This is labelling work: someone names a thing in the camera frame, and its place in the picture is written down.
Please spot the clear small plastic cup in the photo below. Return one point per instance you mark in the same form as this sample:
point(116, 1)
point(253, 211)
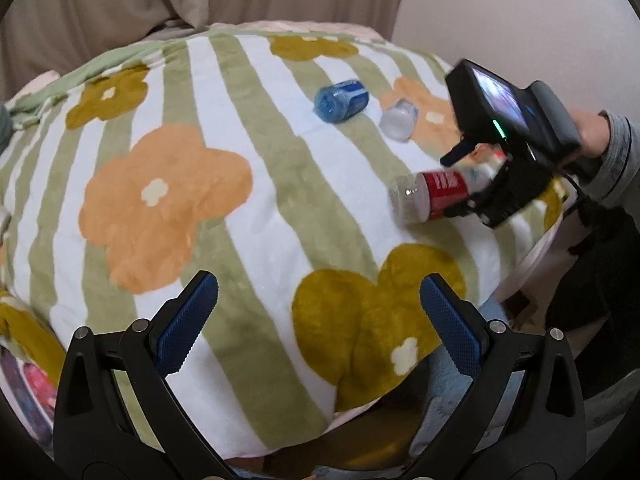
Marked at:
point(399, 120)

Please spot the blue fabric at left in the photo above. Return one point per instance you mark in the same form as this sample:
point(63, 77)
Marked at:
point(6, 128)

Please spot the beige curtain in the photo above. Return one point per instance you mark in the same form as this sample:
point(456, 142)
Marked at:
point(61, 35)

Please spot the colourful printed package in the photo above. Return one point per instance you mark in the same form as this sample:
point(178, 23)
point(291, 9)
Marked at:
point(30, 395)

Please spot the light blue towel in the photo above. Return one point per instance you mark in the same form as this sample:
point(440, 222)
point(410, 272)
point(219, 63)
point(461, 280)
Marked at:
point(445, 389)

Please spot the blue plastic cup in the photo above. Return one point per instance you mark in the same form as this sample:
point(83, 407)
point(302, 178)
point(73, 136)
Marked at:
point(339, 102)

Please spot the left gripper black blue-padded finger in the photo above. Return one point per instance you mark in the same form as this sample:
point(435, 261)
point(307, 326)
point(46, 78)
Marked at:
point(115, 415)
point(545, 434)

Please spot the red labelled plastic cup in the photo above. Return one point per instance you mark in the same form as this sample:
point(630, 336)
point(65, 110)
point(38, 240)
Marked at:
point(426, 195)

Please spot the grey sleeved forearm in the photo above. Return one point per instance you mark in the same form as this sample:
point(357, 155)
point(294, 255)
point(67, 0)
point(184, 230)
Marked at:
point(617, 181)

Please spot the floral striped green blanket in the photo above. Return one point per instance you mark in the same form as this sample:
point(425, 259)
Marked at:
point(150, 163)

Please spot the person's right hand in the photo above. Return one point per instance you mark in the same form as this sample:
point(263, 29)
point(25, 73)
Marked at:
point(594, 130)

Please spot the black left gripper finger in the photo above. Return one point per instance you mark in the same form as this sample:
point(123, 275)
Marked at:
point(462, 149)
point(462, 208)

